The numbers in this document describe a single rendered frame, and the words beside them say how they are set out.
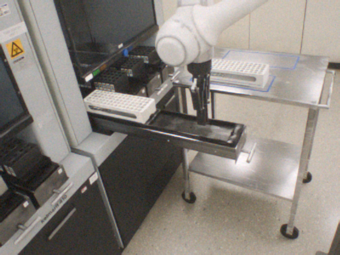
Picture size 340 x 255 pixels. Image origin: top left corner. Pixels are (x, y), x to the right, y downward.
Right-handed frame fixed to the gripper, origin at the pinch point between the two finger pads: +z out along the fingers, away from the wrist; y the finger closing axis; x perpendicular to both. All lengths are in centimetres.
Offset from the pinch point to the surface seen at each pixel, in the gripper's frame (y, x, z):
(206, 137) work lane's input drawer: 3.8, 2.7, 6.4
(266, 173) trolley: -40, 16, 60
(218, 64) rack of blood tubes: -39.2, -7.7, 0.5
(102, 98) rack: -1.2, -43.7, 1.7
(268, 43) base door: -230, -20, 65
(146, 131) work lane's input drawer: 5.0, -20.7, 8.5
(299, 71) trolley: -52, 25, 6
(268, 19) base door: -230, -21, 40
